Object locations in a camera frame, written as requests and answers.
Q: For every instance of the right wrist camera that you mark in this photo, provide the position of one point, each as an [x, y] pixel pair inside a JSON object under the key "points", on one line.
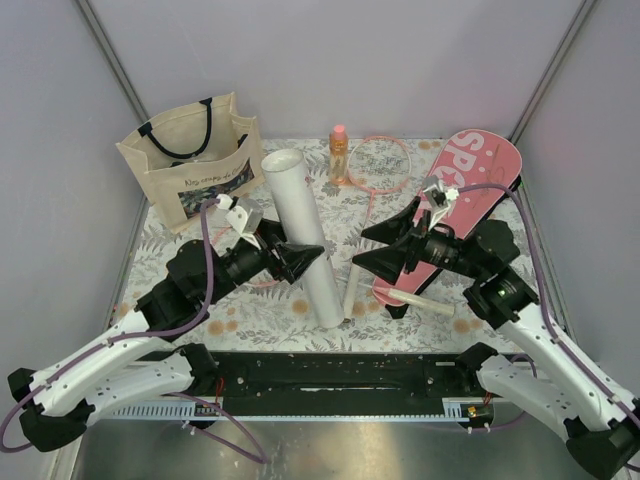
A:
{"points": [[440, 197]]}

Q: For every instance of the beige canvas tote bag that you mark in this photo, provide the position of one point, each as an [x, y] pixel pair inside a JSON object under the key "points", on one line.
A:
{"points": [[187, 155]]}

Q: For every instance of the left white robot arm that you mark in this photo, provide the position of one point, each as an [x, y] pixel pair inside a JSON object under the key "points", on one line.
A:
{"points": [[56, 405]]}

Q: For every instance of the pink racket near bottle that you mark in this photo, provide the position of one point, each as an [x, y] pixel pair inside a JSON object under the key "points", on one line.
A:
{"points": [[379, 165]]}

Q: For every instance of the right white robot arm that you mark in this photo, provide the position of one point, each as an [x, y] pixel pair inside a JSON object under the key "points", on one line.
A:
{"points": [[595, 417]]}

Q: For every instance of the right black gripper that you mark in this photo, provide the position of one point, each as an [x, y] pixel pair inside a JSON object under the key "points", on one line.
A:
{"points": [[388, 262]]}

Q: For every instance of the white cable duct strip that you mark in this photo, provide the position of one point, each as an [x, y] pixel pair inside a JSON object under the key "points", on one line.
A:
{"points": [[313, 406]]}

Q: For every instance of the floral table mat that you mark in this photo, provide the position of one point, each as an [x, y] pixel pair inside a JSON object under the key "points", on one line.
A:
{"points": [[260, 316]]}

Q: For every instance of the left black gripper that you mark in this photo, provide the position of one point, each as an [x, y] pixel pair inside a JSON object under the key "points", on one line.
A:
{"points": [[295, 258]]}

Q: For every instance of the orange drink bottle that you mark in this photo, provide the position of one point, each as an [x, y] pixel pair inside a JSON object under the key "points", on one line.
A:
{"points": [[338, 152]]}

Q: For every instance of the pink racket near left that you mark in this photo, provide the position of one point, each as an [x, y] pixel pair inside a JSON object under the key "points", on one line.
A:
{"points": [[395, 294]]}

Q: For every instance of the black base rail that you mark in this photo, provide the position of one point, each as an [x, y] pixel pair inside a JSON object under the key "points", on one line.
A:
{"points": [[250, 374]]}

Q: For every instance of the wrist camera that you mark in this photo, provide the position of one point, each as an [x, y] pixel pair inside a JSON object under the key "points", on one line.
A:
{"points": [[244, 216], [440, 197]]}

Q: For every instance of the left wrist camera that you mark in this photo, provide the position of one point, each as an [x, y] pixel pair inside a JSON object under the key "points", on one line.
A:
{"points": [[244, 216]]}

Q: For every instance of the white shuttlecock tube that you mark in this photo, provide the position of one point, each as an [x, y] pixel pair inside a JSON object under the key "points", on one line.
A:
{"points": [[288, 178]]}

